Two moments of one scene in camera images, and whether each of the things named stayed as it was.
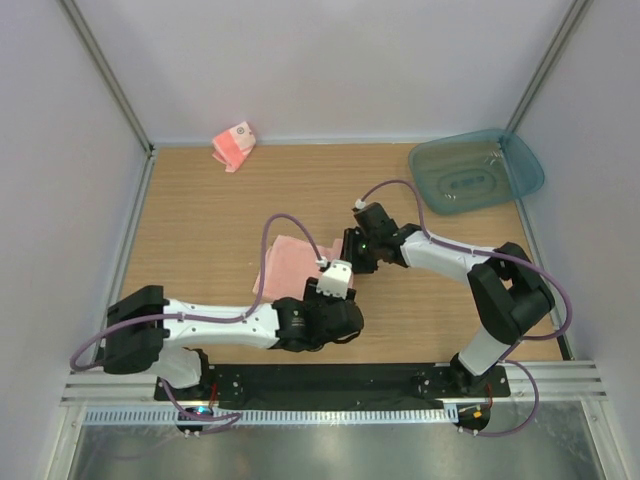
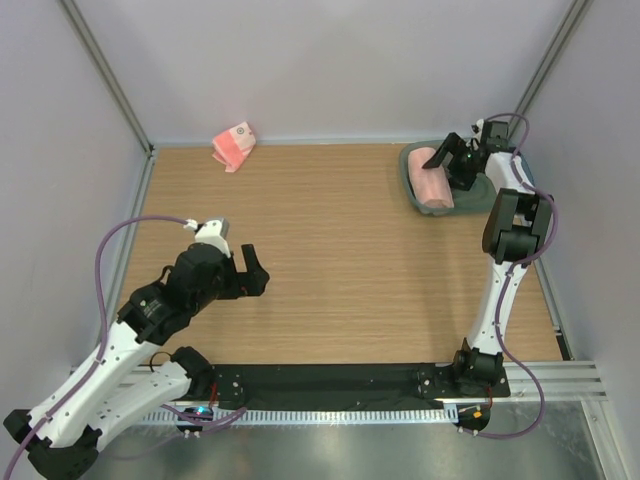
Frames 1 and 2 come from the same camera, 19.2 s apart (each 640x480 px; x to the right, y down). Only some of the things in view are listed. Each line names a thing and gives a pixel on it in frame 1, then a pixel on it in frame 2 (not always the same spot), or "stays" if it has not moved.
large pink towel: (291, 261) to (430, 185)
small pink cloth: (232, 146) stays
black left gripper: (311, 294) to (249, 283)
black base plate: (331, 383) stays
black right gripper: (351, 237) to (459, 179)
